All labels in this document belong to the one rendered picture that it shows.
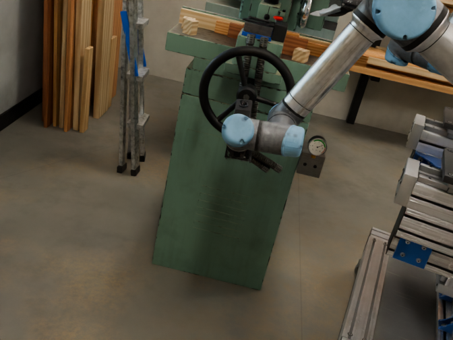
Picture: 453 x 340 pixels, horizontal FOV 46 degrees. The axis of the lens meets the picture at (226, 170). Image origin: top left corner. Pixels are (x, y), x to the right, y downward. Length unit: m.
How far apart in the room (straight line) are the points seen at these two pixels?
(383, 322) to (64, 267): 1.14
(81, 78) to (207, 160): 1.38
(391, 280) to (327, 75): 0.99
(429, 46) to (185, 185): 1.05
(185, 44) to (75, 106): 1.46
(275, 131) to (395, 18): 0.36
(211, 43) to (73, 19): 1.36
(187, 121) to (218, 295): 0.67
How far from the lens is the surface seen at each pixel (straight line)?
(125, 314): 1.91
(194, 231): 2.02
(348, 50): 1.32
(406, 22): 1.15
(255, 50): 1.55
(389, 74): 3.80
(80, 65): 3.06
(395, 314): 1.92
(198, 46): 1.77
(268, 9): 1.84
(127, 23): 2.53
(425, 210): 1.49
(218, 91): 1.79
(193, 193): 1.94
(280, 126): 1.26
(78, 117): 3.15
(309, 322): 2.07
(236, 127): 1.23
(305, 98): 1.34
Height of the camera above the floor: 1.28
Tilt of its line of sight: 25 degrees down
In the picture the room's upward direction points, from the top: 13 degrees clockwise
